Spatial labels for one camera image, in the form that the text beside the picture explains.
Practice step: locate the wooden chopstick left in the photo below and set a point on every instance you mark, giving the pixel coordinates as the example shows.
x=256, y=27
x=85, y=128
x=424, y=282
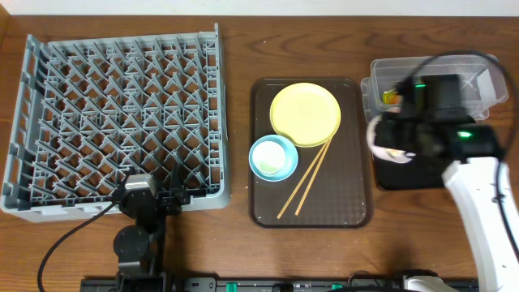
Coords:
x=316, y=160

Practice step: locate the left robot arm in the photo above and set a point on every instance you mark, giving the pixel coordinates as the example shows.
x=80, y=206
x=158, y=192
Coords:
x=140, y=246

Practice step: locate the wooden chopstick right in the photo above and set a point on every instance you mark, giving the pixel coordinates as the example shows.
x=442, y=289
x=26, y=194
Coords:
x=312, y=179

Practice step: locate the green snack wrapper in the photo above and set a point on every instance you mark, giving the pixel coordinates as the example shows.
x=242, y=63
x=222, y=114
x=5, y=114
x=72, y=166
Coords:
x=391, y=97

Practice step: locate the black tray bin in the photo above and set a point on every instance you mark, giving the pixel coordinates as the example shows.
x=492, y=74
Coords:
x=421, y=173

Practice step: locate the light blue bowl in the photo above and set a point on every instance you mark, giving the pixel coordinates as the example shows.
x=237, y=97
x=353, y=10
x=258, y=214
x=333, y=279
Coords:
x=291, y=162

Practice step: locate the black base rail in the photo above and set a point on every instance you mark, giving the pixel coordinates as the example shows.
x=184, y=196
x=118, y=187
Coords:
x=199, y=284

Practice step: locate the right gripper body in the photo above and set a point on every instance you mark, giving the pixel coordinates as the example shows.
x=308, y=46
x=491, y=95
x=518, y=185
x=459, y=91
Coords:
x=411, y=135

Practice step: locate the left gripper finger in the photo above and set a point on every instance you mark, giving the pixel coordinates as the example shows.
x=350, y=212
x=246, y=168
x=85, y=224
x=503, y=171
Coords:
x=126, y=174
x=175, y=183

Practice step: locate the pink bowl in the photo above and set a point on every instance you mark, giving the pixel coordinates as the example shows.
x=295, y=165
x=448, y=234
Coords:
x=386, y=154

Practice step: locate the yellow plate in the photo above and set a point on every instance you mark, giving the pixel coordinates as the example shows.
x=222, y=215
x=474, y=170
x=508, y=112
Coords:
x=307, y=114

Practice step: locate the grey dishwasher rack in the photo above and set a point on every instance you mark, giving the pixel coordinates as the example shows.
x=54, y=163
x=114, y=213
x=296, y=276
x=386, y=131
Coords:
x=87, y=110

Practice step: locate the white cup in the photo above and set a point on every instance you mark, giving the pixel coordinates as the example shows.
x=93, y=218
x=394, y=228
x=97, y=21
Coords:
x=268, y=157

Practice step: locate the clear plastic bin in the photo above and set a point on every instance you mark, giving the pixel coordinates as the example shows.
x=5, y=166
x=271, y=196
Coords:
x=482, y=83

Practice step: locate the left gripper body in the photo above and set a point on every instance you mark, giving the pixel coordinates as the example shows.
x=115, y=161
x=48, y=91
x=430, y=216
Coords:
x=152, y=195

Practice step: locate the wooden chopstick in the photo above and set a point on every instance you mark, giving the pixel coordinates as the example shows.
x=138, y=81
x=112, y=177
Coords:
x=316, y=160
x=312, y=179

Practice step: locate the brown serving tray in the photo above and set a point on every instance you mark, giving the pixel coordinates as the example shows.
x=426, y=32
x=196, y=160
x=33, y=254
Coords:
x=341, y=194

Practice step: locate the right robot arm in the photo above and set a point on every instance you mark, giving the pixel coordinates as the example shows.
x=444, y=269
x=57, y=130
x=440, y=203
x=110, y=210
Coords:
x=431, y=121

